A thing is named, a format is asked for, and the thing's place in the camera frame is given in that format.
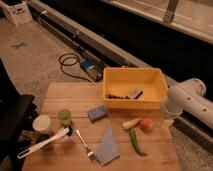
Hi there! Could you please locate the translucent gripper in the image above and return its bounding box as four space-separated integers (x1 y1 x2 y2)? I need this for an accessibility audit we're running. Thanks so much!
160 97 183 126

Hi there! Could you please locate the blue grey towel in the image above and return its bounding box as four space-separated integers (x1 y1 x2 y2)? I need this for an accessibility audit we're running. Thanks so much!
95 126 120 166

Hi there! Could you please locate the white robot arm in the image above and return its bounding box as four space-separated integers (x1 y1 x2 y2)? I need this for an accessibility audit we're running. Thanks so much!
160 78 213 129

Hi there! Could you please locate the tan block in tray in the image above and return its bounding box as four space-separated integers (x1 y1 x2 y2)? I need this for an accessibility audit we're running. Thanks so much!
127 88 143 99

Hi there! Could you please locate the yellow plastic tray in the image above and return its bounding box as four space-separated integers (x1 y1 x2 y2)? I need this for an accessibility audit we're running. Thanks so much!
103 67 168 110

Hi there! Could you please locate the dark brown item in tray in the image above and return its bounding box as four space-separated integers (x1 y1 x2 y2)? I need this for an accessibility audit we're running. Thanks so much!
107 94 128 99

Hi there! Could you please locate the orange peach toy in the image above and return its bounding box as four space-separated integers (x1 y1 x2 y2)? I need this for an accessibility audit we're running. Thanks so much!
139 118 154 131

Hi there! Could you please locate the yellow banana toy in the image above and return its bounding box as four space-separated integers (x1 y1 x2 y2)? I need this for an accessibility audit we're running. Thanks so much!
122 118 141 130

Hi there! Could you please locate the green chili pepper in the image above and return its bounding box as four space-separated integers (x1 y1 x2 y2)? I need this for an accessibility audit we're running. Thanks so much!
129 128 147 156

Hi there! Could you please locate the blue sponge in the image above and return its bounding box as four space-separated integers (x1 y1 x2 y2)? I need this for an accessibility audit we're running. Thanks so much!
88 105 107 122

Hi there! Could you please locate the silver fork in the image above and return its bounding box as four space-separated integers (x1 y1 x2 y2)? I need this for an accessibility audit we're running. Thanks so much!
76 129 96 161

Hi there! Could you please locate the wooden table board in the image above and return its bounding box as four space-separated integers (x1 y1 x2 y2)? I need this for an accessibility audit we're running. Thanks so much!
23 83 181 171

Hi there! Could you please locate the blue power box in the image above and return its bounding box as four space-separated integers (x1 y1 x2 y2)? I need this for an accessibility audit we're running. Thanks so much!
80 59 95 71

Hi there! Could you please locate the white plastic spatula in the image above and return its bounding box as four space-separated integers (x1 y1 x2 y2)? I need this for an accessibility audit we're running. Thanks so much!
17 127 71 159

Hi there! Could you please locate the black chair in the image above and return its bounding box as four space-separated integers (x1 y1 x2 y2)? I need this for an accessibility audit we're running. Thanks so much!
0 58 37 171

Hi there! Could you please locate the white cardboard box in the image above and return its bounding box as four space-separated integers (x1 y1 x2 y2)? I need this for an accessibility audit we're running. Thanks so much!
0 0 33 26

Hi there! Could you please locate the metal rail track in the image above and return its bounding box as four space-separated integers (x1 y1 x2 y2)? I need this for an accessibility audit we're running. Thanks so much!
26 0 213 148

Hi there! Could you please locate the black cable coil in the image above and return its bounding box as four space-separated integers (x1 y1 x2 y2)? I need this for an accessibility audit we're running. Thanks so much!
58 53 93 82

